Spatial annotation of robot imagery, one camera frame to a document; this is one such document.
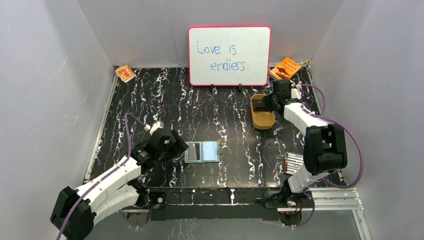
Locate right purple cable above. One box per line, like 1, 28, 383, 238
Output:
299, 83, 365, 229

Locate black base bar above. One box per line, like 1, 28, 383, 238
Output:
117, 187, 314, 222

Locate pink framed whiteboard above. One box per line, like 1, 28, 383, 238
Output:
188, 25, 272, 87

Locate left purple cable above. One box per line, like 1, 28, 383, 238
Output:
54, 112, 150, 240

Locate orange book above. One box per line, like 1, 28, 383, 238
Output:
268, 57, 302, 81

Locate aluminium frame rail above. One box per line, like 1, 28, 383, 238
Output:
59, 187, 372, 240

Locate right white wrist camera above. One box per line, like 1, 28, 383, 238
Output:
290, 84, 302, 100

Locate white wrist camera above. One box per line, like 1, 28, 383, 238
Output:
290, 84, 302, 100
144, 120, 164, 136

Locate pack of coloured markers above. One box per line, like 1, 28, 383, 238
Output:
283, 152, 304, 175

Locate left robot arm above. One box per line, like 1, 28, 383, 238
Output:
50, 128, 189, 240

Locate small orange card box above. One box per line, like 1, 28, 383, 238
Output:
115, 65, 136, 83

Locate green card holder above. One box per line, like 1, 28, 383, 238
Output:
184, 141, 223, 164

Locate orange oval tray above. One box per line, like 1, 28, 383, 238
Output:
250, 94, 275, 130

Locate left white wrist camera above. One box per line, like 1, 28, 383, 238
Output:
144, 120, 164, 136

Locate purple cable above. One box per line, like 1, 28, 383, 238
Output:
54, 112, 150, 240
299, 83, 365, 229

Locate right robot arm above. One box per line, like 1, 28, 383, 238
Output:
250, 80, 348, 207

